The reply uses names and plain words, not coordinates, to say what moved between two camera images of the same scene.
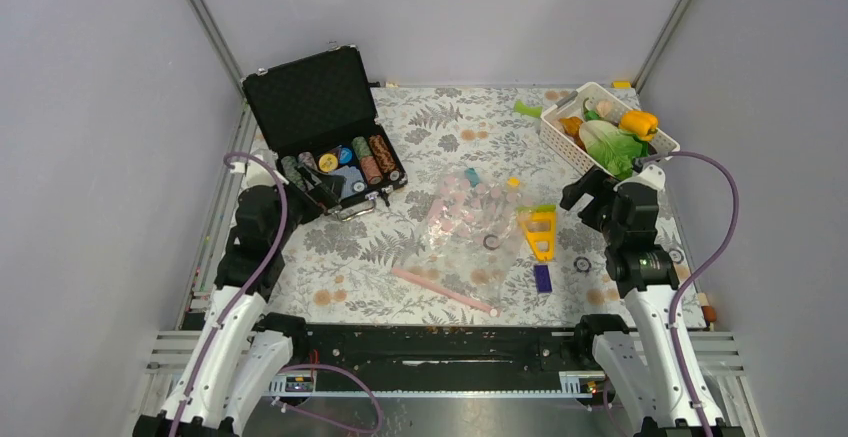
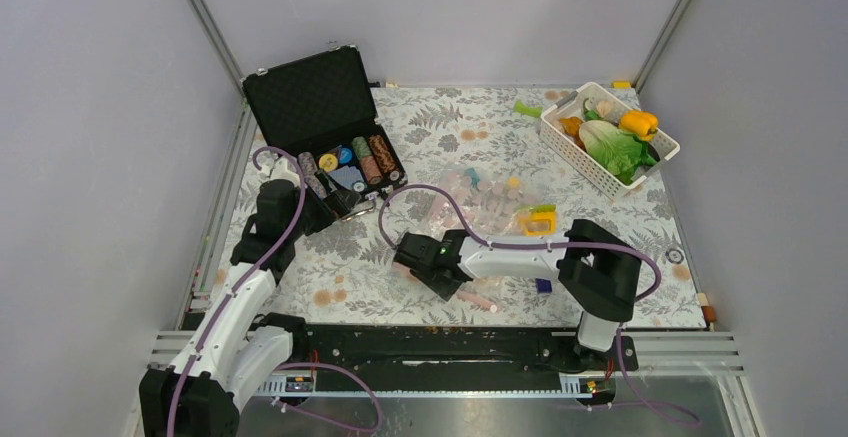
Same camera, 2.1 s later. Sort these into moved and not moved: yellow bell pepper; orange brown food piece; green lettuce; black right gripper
Moved: black right gripper
Not moved: yellow bell pepper; green lettuce; orange brown food piece
